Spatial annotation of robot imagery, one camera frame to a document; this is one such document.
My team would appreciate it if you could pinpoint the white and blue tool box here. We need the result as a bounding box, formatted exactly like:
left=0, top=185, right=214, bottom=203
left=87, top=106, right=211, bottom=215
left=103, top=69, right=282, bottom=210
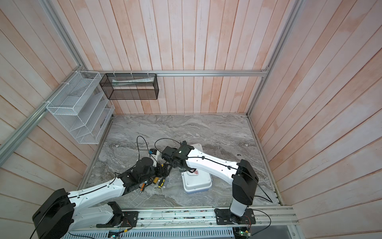
left=180, top=143, right=213, bottom=194

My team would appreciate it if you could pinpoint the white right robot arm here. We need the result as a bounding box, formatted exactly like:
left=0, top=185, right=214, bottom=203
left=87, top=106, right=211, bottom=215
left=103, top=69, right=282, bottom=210
left=162, top=141, right=259, bottom=217

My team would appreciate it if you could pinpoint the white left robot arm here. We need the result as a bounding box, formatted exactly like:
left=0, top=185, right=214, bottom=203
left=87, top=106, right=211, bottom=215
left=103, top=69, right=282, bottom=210
left=32, top=157, right=171, bottom=239

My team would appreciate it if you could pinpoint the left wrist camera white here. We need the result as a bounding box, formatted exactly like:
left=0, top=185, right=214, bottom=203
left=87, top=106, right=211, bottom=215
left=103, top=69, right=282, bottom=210
left=149, top=148, right=159, bottom=163

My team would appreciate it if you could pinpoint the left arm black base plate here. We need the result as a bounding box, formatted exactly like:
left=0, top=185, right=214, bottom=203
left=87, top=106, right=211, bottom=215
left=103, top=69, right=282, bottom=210
left=96, top=211, right=139, bottom=228

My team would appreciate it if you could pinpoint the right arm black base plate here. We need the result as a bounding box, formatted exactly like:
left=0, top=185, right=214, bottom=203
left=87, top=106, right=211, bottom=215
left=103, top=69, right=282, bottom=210
left=214, top=208, right=256, bottom=225

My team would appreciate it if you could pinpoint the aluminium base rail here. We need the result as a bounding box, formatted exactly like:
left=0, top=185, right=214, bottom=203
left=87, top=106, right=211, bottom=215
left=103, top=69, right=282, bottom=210
left=69, top=205, right=299, bottom=232

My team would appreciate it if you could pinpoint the white ventilated cable duct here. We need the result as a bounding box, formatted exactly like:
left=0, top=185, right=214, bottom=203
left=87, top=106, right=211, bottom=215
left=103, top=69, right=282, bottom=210
left=63, top=228, right=235, bottom=239

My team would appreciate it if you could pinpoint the black wire mesh basket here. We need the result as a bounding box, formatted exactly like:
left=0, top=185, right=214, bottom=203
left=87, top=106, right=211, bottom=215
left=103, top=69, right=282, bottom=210
left=100, top=73, right=159, bottom=100

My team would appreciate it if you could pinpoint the white wire mesh shelf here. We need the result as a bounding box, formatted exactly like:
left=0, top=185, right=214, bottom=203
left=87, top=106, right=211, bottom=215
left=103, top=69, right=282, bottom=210
left=47, top=71, right=115, bottom=144

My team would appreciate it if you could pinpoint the aluminium frame horizontal bar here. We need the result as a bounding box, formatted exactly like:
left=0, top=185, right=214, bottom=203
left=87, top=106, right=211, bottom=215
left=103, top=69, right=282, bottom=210
left=97, top=70, right=268, bottom=77

